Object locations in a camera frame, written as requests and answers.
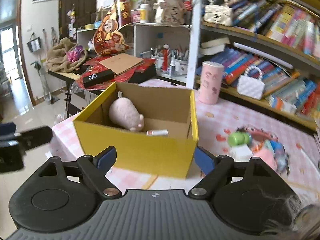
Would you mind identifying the green caterpillar toy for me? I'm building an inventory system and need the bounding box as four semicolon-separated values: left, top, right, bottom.
227;131;252;147

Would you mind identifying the large pink plush toy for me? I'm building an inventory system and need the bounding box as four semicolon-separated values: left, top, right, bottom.
108;91;144;132

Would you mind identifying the grey blue toy figure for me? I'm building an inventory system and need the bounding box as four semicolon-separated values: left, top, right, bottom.
274;150;290;175

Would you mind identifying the white pink lip balm tube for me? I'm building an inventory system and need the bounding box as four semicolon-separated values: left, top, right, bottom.
146;129;169;136

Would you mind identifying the small pink plush chick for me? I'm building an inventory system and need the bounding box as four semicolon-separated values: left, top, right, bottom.
254;148;277;171

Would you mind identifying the blue toy block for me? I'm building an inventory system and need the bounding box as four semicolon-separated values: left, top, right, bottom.
270;140;285;153

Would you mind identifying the pink printed table mat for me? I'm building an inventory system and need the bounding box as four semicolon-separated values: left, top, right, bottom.
51;77;320;205

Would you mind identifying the yellow cardboard box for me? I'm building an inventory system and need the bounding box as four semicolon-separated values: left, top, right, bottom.
73;82;199;178

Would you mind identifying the white quilted pearl purse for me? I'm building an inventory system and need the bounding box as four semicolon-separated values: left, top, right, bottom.
236;65;265;100

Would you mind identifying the black rectangular box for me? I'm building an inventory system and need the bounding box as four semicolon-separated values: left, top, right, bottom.
82;69;114;88

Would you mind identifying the brown plush blanket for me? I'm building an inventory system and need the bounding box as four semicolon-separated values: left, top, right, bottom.
46;37;88;73

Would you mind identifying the pink cylindrical container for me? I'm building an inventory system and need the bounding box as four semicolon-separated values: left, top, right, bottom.
199;61;224;105

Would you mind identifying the orange white blue carton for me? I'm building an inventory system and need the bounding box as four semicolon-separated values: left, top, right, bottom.
266;95;297;114

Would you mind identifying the brown flat cardboard sheet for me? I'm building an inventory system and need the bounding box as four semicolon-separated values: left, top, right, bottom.
99;53;143;75

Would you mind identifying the red cartoon paper decoration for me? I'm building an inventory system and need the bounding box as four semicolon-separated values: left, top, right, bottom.
93;0;131;56

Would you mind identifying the white cubby shelf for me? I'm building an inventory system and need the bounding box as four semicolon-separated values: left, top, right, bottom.
76;22;192;84

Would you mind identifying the wooden bookshelf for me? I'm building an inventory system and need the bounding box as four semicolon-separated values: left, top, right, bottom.
186;0;320;133

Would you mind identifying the cream quilted purse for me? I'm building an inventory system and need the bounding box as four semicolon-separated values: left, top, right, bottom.
203;0;233;27

